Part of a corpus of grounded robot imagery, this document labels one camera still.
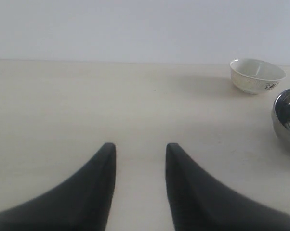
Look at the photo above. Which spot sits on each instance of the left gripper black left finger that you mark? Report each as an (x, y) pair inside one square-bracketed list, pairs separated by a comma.
[(80, 203)]

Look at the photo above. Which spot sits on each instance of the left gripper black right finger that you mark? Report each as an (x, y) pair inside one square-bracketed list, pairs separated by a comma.
[(199, 202)]

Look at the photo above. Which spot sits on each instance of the stainless steel bowl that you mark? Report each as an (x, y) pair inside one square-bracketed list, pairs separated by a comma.
[(280, 116)]

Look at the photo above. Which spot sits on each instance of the white ceramic floral bowl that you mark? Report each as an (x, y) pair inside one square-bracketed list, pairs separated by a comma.
[(255, 76)]

